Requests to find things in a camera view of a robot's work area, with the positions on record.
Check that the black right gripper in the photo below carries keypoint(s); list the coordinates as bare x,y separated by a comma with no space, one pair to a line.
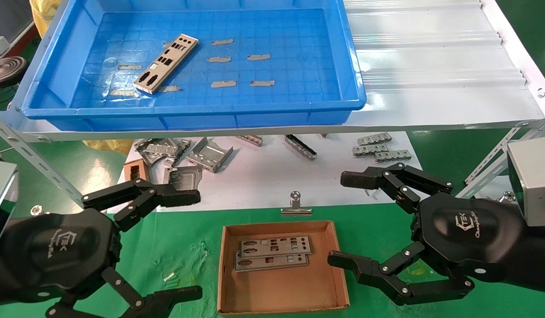
467,238

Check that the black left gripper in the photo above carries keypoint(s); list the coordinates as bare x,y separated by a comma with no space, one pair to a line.
51,251

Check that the silver metal IO shield plate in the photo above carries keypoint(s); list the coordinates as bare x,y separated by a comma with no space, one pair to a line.
281,251
272,265
160,70

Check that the shallow cardboard box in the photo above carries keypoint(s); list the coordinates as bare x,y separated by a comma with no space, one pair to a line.
281,291

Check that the blue plastic tray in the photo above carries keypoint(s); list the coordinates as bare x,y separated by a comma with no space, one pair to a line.
290,66

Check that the small silver screw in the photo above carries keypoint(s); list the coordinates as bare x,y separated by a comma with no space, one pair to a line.
372,193

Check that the green table cloth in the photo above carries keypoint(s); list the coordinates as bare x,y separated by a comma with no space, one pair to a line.
188,247

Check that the grey toothed connector strip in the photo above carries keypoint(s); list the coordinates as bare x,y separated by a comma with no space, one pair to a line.
375,138
369,149
392,155

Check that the grey stamped metal panel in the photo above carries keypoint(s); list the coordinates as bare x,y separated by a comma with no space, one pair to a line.
184,176

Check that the yellow plastic bag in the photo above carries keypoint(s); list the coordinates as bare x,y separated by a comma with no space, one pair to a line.
109,145
40,15

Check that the white table sheet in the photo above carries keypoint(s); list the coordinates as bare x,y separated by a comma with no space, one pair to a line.
263,176

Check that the white metal shelf board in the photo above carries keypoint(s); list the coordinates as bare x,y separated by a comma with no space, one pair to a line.
431,66

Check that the black round disc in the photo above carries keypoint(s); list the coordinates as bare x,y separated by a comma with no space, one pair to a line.
5,70

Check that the slotted silver metal bracket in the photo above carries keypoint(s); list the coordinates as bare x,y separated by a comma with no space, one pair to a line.
155,150
182,148

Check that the dark metal rail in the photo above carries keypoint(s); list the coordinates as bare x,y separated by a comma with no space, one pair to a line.
301,148

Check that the bent silver metal bracket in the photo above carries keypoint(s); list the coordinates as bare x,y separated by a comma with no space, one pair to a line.
209,155

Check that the perforated white shelf post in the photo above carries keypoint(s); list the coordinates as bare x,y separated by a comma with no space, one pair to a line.
489,163
29,154

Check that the short silver metal rail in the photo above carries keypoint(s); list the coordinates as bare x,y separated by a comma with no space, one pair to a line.
251,140

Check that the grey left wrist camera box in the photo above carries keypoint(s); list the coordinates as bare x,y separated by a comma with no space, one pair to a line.
1,194

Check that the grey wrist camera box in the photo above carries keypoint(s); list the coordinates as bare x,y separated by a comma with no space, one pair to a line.
1,194
535,176

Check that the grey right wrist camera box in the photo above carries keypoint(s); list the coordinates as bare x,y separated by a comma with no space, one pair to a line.
535,176

